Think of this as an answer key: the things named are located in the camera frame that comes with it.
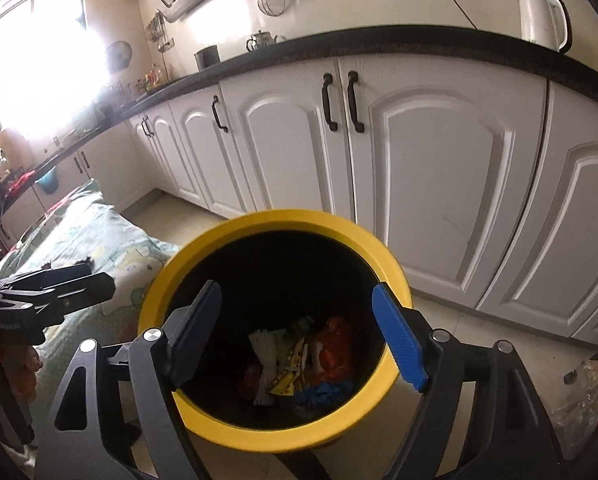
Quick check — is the red plastic bag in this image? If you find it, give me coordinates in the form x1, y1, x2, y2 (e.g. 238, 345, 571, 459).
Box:
310, 316, 354, 386

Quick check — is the blue plastic bag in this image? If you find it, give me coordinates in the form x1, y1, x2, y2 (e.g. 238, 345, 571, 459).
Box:
293, 380, 354, 410

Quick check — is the yellow trash bin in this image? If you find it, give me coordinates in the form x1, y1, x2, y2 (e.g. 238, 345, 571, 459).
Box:
138, 209, 412, 453

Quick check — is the person's left hand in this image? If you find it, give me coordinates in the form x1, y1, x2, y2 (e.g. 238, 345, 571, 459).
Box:
0, 344, 43, 403

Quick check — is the cartoon print bed sheet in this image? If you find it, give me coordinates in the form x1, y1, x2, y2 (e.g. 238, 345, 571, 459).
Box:
0, 179, 178, 434

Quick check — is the blue hanging basin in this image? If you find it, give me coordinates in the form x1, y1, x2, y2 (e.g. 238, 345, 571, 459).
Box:
35, 167, 59, 195

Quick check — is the clear plastic bag on floor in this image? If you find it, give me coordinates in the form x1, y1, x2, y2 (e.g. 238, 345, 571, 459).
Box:
549, 360, 598, 460

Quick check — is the dark metal canister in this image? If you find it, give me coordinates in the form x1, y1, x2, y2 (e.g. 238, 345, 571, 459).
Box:
195, 44, 221, 72

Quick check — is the steel teapot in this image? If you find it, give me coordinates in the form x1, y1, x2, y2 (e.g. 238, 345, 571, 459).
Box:
246, 30, 278, 52

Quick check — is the white electric kettle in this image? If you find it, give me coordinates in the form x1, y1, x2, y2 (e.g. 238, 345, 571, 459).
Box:
518, 0, 572, 54

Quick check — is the round wall fan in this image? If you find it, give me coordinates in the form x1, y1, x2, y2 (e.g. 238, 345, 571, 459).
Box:
106, 40, 133, 74

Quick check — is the wire mesh skimmer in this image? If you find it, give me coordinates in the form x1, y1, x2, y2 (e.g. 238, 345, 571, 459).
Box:
258, 0, 287, 18

